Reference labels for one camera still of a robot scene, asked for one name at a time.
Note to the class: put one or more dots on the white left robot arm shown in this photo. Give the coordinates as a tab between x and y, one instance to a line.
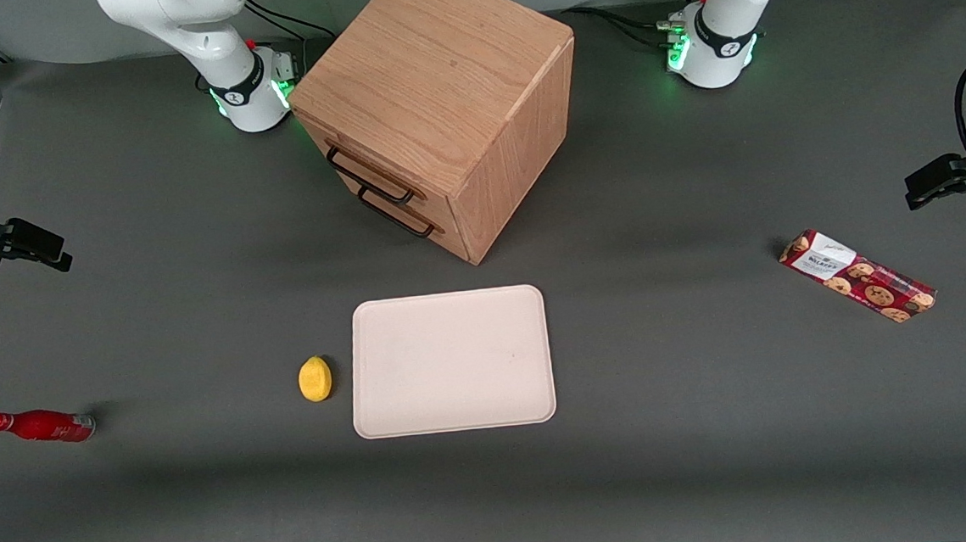
722	42

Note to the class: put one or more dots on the red cookie box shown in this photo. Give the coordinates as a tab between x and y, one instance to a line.
857	275

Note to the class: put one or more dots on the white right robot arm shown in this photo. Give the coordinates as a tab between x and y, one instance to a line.
222	60

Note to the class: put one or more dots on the yellow lemon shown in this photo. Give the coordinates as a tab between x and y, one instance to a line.
315	379

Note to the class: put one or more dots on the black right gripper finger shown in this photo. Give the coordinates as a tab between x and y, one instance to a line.
44	257
37	234

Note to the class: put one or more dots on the red bottle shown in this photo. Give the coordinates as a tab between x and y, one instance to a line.
43	425

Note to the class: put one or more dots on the beige rectangular tray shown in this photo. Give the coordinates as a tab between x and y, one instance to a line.
451	362

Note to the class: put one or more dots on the wooden drawer cabinet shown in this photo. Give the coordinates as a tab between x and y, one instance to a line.
452	77

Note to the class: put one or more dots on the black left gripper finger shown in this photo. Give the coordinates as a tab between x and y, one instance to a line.
939	171
953	189

